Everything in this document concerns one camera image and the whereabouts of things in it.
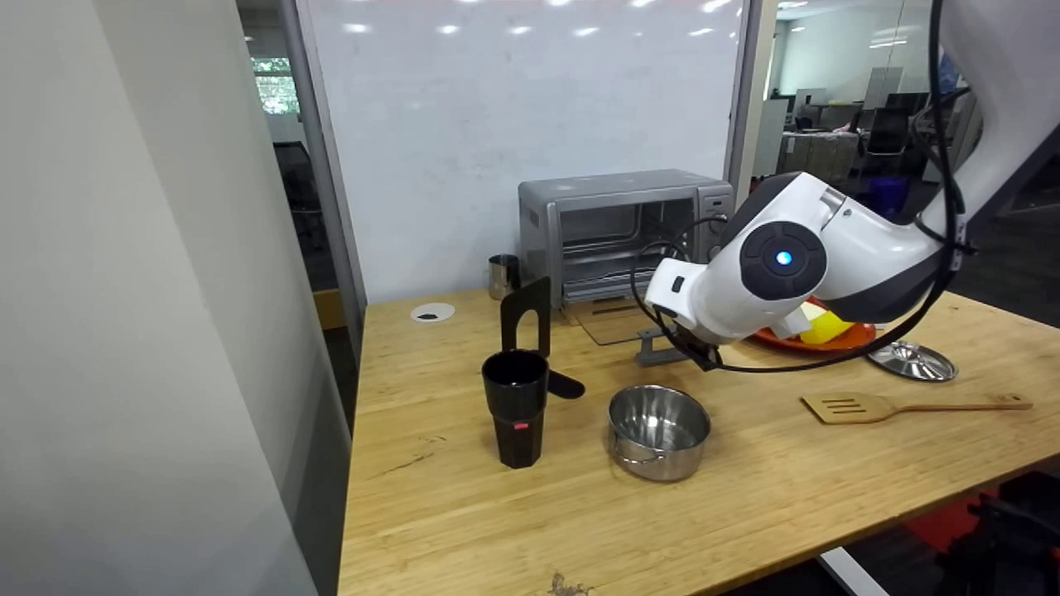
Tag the black metal bookend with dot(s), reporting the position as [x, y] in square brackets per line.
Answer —
[536, 303]

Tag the silver toaster oven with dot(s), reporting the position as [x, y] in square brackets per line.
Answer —
[598, 233]

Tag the silver steel pot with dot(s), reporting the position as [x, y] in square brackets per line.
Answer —
[657, 433]

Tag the silver pot lid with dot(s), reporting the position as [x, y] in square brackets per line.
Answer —
[917, 361]

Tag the wooden slotted spatula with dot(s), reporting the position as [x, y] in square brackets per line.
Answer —
[863, 410]

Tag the red plate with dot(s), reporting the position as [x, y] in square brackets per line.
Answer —
[852, 340]

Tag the black plastic cup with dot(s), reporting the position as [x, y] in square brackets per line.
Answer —
[517, 393]

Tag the yellow toy corn cob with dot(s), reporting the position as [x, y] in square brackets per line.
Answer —
[823, 327]

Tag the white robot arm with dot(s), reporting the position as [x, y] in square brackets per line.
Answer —
[799, 236]

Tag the white table grommet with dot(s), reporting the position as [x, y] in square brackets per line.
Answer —
[432, 313]

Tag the small silver cup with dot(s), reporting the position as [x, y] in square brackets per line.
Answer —
[504, 277]

